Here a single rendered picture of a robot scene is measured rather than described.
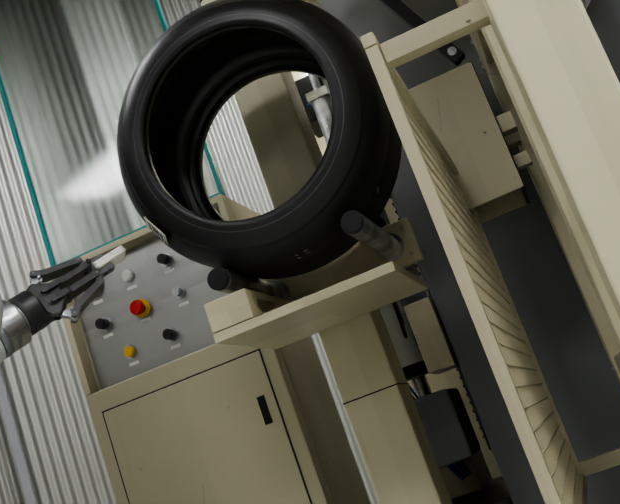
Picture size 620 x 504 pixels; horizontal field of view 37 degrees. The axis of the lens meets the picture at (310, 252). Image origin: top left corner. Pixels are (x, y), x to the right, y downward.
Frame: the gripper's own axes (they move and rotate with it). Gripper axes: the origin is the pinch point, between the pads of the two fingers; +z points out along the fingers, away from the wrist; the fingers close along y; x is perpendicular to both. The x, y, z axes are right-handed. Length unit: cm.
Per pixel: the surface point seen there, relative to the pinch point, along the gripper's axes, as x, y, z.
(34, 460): -290, -94, 50
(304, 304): 4.8, 32.6, 18.0
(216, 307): -2.8, 19.4, 9.6
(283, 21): 32, -5, 46
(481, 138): 15, 32, 73
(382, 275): 14, 41, 28
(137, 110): 11.6, -18.6, 22.8
